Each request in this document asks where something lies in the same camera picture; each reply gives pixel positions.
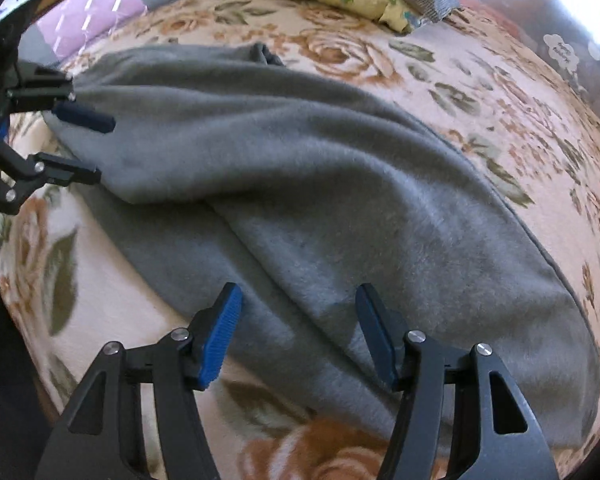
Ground grey fleece pants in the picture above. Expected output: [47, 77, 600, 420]
[46, 44, 600, 448]

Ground purple grey pillow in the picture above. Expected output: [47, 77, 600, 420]
[18, 0, 176, 66]

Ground floral bed blanket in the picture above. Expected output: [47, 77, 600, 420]
[0, 0, 600, 476]

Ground grey bed guard rail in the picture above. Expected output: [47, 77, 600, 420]
[464, 0, 600, 117]

